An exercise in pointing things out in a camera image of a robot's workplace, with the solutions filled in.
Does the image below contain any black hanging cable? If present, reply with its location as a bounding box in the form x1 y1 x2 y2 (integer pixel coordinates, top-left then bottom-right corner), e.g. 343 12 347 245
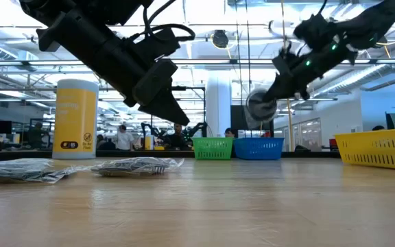
235 0 243 107
245 0 252 92

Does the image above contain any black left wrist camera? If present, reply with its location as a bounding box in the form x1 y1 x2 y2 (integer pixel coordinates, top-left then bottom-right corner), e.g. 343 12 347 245
128 27 182 63

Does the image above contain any clear plastic bagged comb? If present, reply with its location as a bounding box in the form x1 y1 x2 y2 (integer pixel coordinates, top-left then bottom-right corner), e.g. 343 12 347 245
244 88 279 130
90 156 185 178
0 158 91 185

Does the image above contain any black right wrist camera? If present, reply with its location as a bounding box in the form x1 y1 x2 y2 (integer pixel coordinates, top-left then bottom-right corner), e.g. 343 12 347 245
293 13 339 46

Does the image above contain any black camera cable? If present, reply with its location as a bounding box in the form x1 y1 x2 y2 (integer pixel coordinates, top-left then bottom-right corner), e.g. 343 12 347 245
141 0 196 43

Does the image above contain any black ceiling cable reel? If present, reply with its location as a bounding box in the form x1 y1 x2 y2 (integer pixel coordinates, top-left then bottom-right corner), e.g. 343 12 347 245
212 30 230 49

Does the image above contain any black cabinet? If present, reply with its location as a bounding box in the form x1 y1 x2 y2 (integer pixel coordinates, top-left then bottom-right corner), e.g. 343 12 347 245
230 105 274 139

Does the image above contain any blue plastic basket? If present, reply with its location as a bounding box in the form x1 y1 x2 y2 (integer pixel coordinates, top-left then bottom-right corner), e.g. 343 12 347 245
233 137 285 161

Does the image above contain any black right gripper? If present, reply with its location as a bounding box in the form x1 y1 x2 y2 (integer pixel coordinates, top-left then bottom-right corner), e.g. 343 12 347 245
264 37 358 103

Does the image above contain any yellow plastic basket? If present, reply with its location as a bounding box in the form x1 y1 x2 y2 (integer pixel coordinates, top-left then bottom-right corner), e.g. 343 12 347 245
334 128 395 172

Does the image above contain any green plastic basket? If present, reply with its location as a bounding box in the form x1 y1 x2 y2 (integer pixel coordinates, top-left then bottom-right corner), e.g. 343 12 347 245
191 137 235 161

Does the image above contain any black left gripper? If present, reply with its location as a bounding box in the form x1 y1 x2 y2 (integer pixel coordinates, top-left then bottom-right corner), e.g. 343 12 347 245
36 8 191 126

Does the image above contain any yellow white wipes canister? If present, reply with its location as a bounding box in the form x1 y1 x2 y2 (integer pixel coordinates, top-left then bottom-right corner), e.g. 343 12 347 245
51 78 99 161

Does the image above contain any white building column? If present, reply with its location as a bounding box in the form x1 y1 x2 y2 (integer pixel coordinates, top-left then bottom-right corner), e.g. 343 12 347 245
206 70 232 138

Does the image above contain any yellow hanging cord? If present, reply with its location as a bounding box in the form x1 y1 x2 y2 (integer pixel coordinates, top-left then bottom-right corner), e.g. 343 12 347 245
280 0 295 152

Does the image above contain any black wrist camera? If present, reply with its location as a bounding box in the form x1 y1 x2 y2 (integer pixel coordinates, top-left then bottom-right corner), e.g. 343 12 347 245
128 27 182 63
293 13 339 46

